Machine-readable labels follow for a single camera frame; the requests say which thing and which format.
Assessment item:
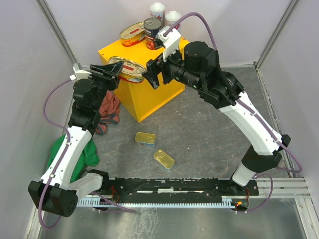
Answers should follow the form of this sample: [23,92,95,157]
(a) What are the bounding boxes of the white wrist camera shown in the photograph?
[69,63,91,82]
[156,26,181,62]

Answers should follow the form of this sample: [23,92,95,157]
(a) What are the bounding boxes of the rectangular gold tin front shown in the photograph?
[154,150,175,171]

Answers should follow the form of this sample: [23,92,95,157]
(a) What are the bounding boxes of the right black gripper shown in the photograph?
[142,43,203,92]

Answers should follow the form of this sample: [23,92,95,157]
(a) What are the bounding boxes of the round dark can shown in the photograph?
[144,17,162,50]

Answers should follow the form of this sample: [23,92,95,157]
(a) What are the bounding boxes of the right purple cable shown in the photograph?
[166,11,219,50]

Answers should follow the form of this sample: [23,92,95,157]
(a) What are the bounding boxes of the oval gold fish tin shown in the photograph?
[120,22,145,47]

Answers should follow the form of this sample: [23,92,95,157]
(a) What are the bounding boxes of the red cloth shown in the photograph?
[95,91,120,135]

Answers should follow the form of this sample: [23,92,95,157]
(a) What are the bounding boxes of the slotted cable duct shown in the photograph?
[76,195,237,207]

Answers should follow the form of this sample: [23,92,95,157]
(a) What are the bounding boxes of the yellow wooden cabinet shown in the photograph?
[98,40,185,122]

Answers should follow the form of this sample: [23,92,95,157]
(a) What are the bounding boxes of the white porridge can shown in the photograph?
[165,10,182,26]
[150,2,165,23]

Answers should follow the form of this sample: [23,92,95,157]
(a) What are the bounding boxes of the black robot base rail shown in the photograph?
[89,169,259,205]

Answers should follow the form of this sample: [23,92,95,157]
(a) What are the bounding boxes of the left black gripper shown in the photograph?
[88,60,124,111]

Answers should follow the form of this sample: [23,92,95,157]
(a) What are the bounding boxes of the green cloth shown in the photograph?
[47,134,100,183]

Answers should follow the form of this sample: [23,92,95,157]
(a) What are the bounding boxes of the rectangular gold tin middle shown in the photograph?
[135,132,156,147]

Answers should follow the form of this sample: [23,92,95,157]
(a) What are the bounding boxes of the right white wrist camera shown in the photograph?
[156,26,181,62]

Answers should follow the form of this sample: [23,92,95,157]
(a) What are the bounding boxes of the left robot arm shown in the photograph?
[28,61,124,217]

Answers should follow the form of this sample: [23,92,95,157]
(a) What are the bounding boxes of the rectangular gold tin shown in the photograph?
[135,132,156,147]
[154,150,175,171]

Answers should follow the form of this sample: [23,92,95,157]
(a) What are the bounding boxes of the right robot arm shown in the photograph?
[142,41,291,195]

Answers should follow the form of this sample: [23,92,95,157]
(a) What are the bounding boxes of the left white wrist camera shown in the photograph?
[69,63,91,82]

